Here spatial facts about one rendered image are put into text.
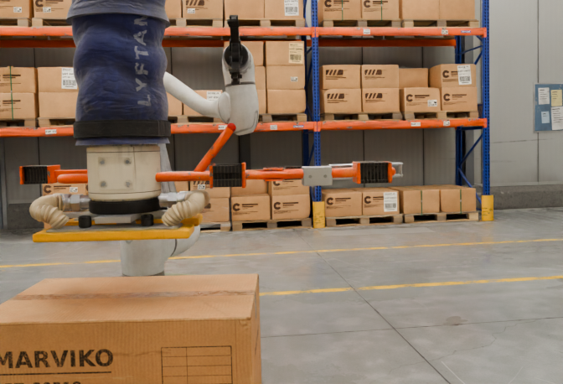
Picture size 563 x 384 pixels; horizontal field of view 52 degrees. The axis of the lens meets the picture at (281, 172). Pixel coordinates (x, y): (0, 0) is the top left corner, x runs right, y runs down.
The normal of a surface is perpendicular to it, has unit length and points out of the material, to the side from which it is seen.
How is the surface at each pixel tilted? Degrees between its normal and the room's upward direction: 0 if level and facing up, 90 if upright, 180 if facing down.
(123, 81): 74
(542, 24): 90
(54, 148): 90
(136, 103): 91
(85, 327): 90
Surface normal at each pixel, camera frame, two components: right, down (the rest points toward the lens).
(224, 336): 0.00, 0.05
